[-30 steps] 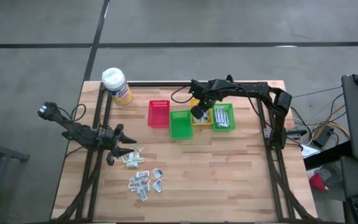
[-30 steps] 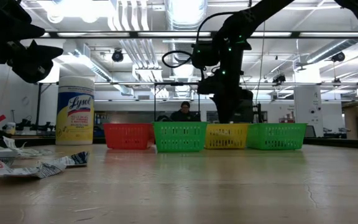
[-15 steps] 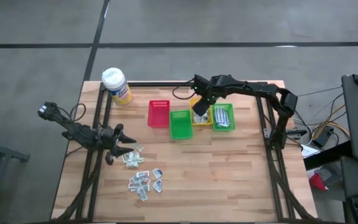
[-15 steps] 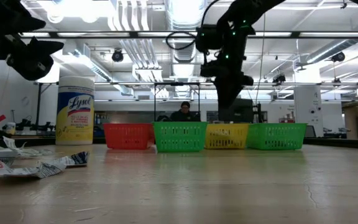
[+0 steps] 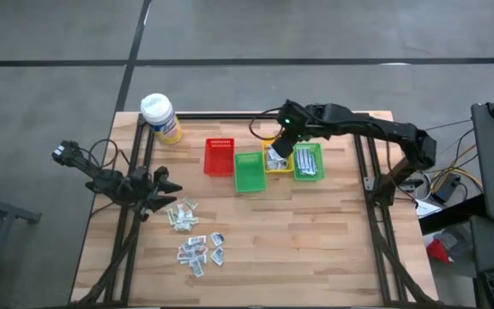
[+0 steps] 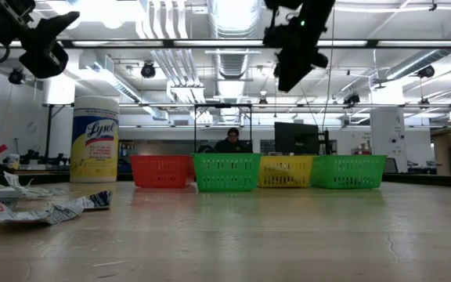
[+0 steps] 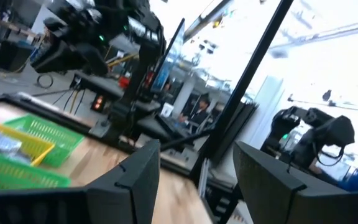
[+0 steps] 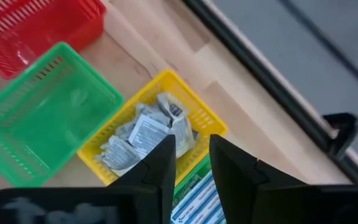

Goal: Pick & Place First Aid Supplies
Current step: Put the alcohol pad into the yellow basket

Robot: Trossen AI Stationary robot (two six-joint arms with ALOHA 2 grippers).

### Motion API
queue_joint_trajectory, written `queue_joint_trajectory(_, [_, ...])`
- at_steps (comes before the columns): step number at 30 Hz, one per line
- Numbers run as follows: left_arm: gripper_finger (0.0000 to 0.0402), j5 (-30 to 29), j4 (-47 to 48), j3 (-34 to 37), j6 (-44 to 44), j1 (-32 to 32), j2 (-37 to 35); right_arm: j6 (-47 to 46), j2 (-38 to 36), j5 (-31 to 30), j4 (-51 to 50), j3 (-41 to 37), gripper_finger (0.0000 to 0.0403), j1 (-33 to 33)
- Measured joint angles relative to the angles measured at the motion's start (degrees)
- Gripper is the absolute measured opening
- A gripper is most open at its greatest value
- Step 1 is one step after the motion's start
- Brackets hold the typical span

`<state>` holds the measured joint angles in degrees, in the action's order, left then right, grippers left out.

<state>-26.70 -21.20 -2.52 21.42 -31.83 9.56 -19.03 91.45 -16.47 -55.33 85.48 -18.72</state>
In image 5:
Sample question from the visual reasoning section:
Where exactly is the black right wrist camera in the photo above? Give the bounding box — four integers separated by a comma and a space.
271, 136, 295, 159

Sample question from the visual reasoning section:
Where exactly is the red plastic basket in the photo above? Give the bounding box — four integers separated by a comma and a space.
203, 137, 236, 178

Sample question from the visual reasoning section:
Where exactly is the thin black floor cable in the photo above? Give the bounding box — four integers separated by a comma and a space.
425, 118, 473, 132

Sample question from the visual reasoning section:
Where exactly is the yellow and black cable bundle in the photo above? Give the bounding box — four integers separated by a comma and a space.
426, 128, 485, 194

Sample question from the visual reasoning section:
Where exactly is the white paper sheet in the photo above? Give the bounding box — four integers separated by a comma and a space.
413, 198, 444, 218

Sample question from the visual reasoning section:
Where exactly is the yellow plastic basket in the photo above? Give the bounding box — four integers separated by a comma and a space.
262, 139, 294, 175

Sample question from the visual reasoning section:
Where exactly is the black power supply box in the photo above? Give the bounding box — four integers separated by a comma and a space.
428, 173, 462, 205

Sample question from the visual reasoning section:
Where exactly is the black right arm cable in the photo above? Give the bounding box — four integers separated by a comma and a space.
249, 106, 285, 142

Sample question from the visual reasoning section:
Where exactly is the yellow Lysol wipes canister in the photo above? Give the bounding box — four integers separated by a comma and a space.
139, 93, 184, 146

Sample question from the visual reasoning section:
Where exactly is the green plastic basket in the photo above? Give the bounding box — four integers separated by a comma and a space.
233, 151, 268, 194
291, 142, 327, 181

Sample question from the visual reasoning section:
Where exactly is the red crumpled object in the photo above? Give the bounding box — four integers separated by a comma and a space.
425, 238, 454, 264

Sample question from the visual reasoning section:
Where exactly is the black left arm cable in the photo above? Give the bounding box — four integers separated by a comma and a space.
87, 137, 122, 171

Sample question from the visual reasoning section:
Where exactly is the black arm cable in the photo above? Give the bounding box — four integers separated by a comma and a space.
87, 137, 122, 171
249, 106, 285, 142

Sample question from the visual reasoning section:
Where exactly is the grey metal stand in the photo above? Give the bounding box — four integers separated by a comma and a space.
0, 171, 42, 309

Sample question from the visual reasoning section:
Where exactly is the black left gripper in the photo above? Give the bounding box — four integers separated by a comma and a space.
129, 165, 184, 223

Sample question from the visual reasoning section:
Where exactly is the black desk beam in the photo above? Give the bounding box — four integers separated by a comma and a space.
418, 193, 488, 236

